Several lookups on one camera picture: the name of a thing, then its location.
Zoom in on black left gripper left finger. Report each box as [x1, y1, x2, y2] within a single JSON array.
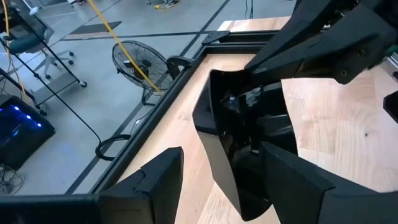
[[0, 146, 185, 224]]

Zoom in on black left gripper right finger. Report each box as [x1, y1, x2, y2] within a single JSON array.
[[259, 141, 398, 224]]

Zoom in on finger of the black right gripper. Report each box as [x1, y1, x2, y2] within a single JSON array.
[[253, 5, 396, 85], [245, 0, 355, 72]]

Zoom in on black computer blue lights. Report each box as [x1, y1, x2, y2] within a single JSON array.
[[0, 95, 56, 170]]

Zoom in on black floor fan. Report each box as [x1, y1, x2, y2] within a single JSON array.
[[112, 40, 174, 106]]

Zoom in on grey office chair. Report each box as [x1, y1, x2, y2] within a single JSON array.
[[7, 26, 75, 80]]

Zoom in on black coiled cable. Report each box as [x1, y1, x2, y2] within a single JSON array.
[[46, 83, 133, 162]]

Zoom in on black frame clamp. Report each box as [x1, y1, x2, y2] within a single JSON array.
[[166, 55, 195, 80]]

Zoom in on yellow hanging cable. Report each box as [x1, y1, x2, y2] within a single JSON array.
[[86, 0, 162, 94]]

